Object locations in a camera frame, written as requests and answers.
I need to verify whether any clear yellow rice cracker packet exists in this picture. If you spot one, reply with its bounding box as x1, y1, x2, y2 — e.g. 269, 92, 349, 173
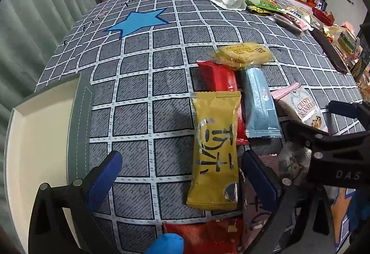
210, 43, 274, 71

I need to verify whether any black phone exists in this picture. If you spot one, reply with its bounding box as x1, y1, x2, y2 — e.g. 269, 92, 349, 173
310, 28, 349, 74

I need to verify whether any pink white cranberry packet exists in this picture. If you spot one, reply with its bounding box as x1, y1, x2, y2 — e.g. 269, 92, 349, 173
272, 82, 328, 133

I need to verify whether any light blue snack packet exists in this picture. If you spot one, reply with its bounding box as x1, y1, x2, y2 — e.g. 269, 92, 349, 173
240, 67, 281, 139

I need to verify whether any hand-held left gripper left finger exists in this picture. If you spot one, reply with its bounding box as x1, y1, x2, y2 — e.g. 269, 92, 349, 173
27, 150, 123, 254

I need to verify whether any grey checked tablecloth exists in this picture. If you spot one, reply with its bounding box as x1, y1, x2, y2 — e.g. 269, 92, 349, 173
35, 0, 366, 254

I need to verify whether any red patterned snack packet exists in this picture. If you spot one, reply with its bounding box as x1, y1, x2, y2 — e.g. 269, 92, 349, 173
162, 218, 244, 254

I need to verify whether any plain red snack packet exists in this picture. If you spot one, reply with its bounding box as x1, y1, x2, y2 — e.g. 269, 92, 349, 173
197, 61, 249, 146

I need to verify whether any pile of assorted snacks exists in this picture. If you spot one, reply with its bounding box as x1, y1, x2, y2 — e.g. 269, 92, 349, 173
324, 21, 370, 81

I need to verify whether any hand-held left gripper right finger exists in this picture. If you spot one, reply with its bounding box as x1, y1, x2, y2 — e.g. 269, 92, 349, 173
241, 149, 331, 254

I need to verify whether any red basket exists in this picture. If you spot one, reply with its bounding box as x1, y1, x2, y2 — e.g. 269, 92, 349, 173
314, 7, 334, 26

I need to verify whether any clear packet brown cake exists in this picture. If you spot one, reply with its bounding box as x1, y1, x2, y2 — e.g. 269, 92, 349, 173
277, 140, 314, 185

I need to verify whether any green snack packet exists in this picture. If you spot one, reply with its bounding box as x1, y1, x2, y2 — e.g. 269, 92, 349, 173
246, 0, 282, 16

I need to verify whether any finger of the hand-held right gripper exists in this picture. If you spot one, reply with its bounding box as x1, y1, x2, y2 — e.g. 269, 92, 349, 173
278, 119, 330, 156
327, 100, 370, 121

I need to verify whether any grey green curtain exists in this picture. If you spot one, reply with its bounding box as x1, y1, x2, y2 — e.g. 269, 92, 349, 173
0, 0, 100, 156

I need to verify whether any white tray box grey rim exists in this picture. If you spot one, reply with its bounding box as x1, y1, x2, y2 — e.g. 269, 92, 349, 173
3, 73, 96, 231

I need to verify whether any gold yellow snack packet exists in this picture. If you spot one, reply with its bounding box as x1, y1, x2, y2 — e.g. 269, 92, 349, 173
186, 90, 242, 211

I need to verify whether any person's left hand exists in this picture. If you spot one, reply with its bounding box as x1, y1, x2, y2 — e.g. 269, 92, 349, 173
144, 232, 185, 254

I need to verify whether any person's right hand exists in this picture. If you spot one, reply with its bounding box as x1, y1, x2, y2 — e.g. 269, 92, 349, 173
345, 187, 370, 231

